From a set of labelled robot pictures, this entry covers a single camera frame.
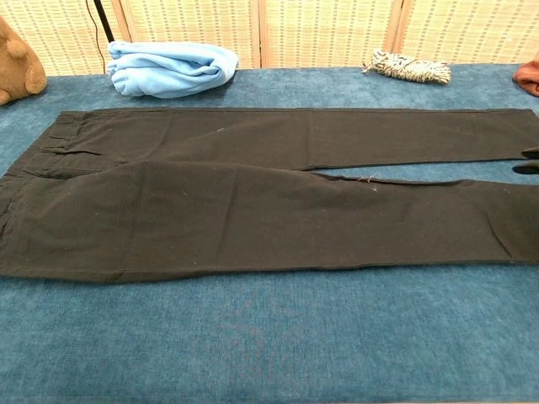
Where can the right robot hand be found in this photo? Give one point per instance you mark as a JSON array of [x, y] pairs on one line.
[[528, 168]]

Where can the black trousers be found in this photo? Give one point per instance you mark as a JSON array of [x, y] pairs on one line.
[[210, 210]]

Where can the rust brown crumpled cloth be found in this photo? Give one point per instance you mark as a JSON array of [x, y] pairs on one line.
[[528, 78]]

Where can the bamboo folding screen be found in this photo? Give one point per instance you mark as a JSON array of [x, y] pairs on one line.
[[316, 33]]

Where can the blue carpet table mat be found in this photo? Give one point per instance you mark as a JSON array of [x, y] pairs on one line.
[[269, 336]]

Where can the light blue folded towel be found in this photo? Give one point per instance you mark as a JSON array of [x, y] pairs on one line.
[[168, 71]]

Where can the brown capybara plush toy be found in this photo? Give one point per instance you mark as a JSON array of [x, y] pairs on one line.
[[17, 67]]

